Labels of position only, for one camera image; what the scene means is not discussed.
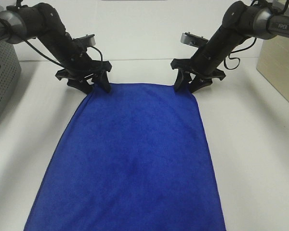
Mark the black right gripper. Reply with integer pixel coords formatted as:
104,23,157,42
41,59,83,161
171,39,226,93

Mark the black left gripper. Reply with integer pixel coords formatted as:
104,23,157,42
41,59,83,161
54,38,112,94

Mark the blue microfibre towel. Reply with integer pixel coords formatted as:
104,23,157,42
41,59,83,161
24,84,226,231

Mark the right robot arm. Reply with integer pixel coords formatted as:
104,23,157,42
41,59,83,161
171,0,289,93

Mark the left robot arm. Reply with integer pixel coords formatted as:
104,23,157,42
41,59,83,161
0,0,112,94

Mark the grey perforated plastic basket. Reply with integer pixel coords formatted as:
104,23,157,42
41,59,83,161
0,6,22,135

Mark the beige storage box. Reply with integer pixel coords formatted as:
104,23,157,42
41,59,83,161
256,0,289,114

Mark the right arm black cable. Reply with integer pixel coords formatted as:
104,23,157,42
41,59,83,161
223,0,289,71

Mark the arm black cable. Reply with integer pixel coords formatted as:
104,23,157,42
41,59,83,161
223,0,289,71
0,0,104,73

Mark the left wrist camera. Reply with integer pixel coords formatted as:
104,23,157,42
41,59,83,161
73,34,96,49

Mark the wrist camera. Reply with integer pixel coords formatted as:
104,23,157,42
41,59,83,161
180,32,209,48
73,34,96,49

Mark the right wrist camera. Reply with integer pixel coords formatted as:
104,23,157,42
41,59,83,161
180,32,209,48

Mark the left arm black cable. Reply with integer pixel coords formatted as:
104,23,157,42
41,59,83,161
0,0,104,73

